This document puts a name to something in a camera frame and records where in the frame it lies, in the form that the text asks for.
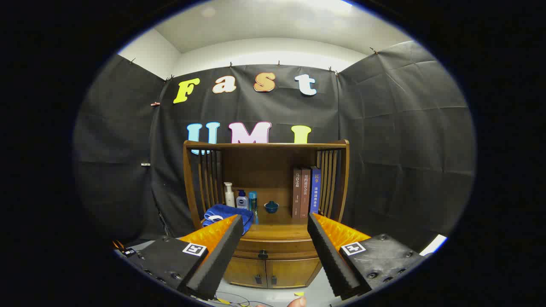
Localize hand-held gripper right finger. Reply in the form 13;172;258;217
307;213;431;299

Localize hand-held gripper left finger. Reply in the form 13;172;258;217
124;214;244;300

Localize wooden drawer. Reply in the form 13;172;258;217
232;238;320;261

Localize wooden cabinet door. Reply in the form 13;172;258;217
265;258;321;289
223;257;267;288

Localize wooden countertop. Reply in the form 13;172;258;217
203;207;318;240

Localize wooden cabinet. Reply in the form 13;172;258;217
183;139;350;289

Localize blue folded towel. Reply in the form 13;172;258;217
202;204;255;235

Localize light brown book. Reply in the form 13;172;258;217
300;168;311;219

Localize blue book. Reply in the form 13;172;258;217
310;166;321;214

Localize dark brown book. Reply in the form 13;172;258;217
292;168;302;219

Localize black electronic device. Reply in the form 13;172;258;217
113;241;138;259

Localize thin floor cables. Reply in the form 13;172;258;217
215;291;258;307

